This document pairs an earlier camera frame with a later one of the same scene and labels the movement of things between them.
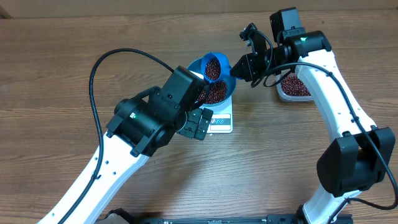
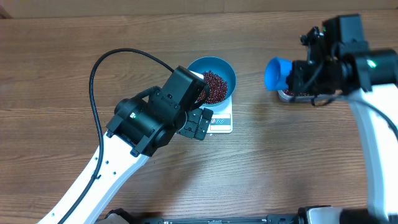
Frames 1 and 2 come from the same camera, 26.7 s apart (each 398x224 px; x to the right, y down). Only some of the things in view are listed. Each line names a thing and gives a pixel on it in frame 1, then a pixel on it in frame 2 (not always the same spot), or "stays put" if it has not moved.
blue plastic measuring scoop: x=216 y=67 to x=277 y=70
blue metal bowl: x=197 y=65 stays put
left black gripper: x=191 y=130 stays put
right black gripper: x=249 y=63 to x=297 y=86
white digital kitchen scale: x=222 y=119 stays put
